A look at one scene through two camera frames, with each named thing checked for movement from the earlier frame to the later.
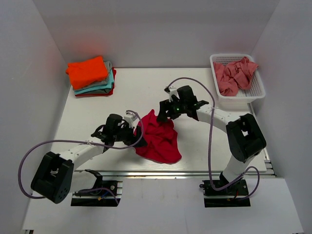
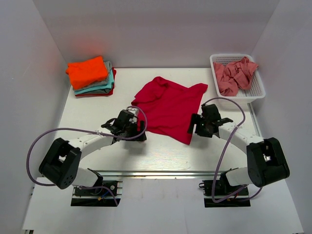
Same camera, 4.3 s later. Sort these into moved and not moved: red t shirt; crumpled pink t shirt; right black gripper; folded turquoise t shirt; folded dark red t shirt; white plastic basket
Moved: red t shirt; right black gripper
Not moved: crumpled pink t shirt; folded turquoise t shirt; white plastic basket; folded dark red t shirt
